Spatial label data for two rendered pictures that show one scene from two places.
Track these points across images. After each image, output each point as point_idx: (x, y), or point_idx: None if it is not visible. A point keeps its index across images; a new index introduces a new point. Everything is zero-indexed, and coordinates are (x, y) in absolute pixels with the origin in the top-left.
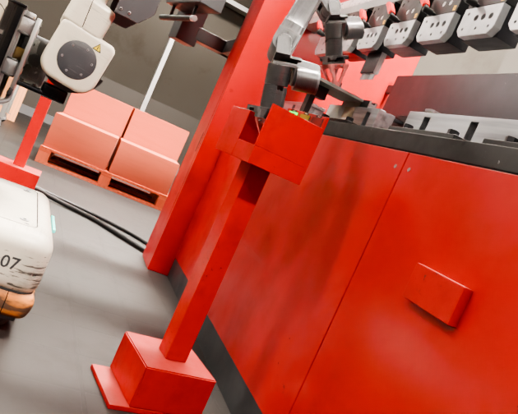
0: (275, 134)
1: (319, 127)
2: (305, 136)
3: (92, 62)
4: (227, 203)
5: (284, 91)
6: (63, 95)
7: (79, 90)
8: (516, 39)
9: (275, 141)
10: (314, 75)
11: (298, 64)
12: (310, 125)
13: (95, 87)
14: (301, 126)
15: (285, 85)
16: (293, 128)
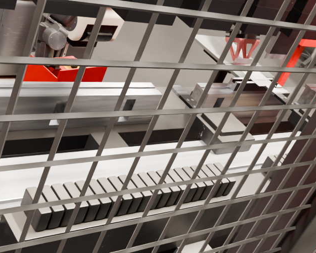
0: (29, 75)
1: (54, 77)
2: (46, 81)
3: (75, 20)
4: None
5: (41, 44)
6: (72, 41)
7: (69, 38)
8: (125, 11)
9: (29, 80)
10: (49, 33)
11: (52, 25)
12: (48, 73)
13: (85, 38)
14: (43, 73)
15: (42, 39)
16: (38, 73)
